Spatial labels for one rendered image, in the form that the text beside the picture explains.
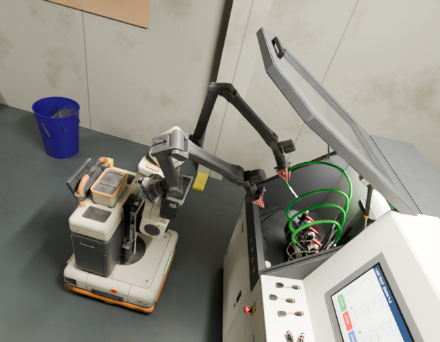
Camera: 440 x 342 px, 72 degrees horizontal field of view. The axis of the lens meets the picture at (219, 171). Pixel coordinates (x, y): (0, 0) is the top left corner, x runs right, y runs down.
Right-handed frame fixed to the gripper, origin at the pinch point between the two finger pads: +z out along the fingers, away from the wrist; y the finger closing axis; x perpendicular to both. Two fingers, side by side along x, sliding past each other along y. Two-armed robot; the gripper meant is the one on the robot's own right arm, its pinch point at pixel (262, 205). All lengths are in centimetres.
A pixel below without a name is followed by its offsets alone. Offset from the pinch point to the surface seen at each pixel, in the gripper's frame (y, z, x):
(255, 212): -19.5, 19.5, 21.9
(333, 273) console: 23.8, 30.0, -22.6
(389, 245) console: 51, 15, -26
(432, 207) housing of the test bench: 69, 32, 6
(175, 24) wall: -68, -102, 171
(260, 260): -13.3, 25.6, -11.4
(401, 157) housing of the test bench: 64, 27, 44
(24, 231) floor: -207, -37, 7
